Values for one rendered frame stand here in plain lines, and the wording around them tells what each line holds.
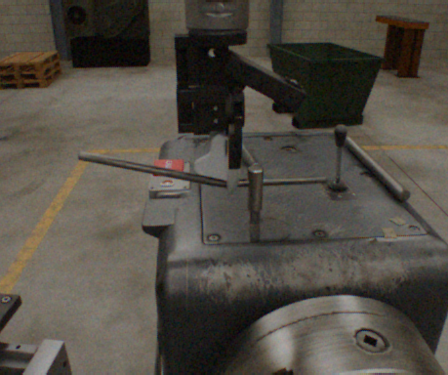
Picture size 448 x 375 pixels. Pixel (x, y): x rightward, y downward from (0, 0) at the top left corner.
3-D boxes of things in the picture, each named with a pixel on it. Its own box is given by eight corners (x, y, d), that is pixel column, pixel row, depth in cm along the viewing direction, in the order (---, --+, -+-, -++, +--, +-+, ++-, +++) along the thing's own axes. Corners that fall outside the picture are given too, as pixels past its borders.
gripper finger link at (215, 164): (194, 195, 59) (192, 130, 55) (237, 193, 59) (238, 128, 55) (194, 205, 56) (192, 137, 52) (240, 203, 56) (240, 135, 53)
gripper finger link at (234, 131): (224, 160, 57) (224, 96, 54) (237, 160, 57) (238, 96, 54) (227, 173, 53) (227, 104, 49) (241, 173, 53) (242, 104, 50)
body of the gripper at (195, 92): (180, 121, 58) (175, 28, 53) (242, 119, 59) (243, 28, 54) (178, 140, 52) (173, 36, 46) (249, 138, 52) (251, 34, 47)
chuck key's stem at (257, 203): (260, 234, 64) (262, 164, 59) (263, 243, 62) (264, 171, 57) (245, 235, 64) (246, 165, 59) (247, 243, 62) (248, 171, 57)
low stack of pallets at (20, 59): (20, 75, 813) (15, 52, 793) (63, 73, 820) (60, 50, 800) (-6, 90, 701) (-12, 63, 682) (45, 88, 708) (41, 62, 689)
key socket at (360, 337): (375, 373, 47) (383, 355, 46) (346, 361, 48) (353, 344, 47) (379, 354, 50) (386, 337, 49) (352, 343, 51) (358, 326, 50)
